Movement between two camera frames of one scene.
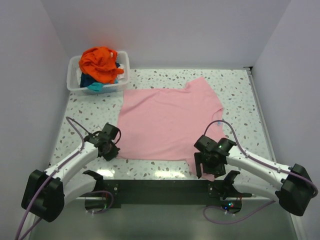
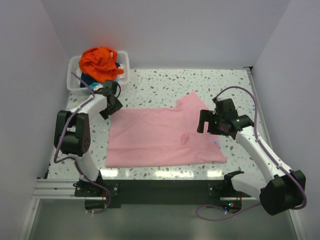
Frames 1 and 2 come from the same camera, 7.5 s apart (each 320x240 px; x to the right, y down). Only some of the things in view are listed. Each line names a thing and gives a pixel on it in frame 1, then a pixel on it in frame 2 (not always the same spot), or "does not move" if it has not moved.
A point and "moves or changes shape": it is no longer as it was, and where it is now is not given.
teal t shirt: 96,86 does not move
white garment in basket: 121,76 does not move
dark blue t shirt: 86,80 does not move
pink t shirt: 165,124 moves or changes shape
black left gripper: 108,157 to 105,113
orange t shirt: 99,64 does not move
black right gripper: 218,171 to 207,115
